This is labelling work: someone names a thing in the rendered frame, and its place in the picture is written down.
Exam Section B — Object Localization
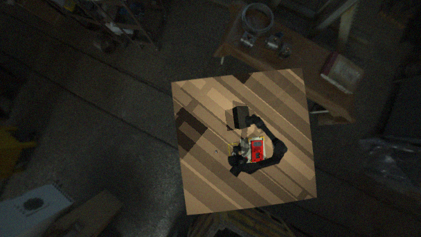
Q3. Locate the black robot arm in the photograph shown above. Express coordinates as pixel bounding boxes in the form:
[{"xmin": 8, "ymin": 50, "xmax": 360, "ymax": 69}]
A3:
[{"xmin": 228, "ymin": 114, "xmax": 287, "ymax": 177}]

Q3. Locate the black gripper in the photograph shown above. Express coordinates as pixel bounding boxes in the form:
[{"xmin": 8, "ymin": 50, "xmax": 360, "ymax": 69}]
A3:
[{"xmin": 233, "ymin": 146, "xmax": 243, "ymax": 161}]

